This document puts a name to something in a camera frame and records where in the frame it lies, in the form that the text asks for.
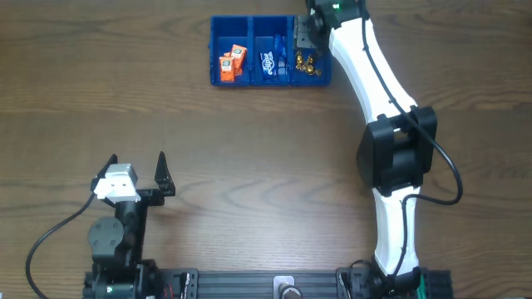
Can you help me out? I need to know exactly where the mounting rail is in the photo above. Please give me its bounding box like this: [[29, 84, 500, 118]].
[[82, 268, 453, 299]]

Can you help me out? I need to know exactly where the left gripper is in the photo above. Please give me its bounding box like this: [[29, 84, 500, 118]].
[[90, 150, 177, 208]]

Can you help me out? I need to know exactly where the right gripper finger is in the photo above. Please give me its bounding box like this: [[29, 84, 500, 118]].
[[294, 15, 318, 50]]

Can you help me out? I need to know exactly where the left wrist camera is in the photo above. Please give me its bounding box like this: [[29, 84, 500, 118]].
[[93, 163, 141, 203]]

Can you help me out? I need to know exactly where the blue tray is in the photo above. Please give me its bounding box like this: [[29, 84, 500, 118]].
[[209, 15, 333, 88]]

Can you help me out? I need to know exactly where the black cable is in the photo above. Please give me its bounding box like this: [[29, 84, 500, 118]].
[[24, 191, 97, 299], [399, 120, 465, 208]]

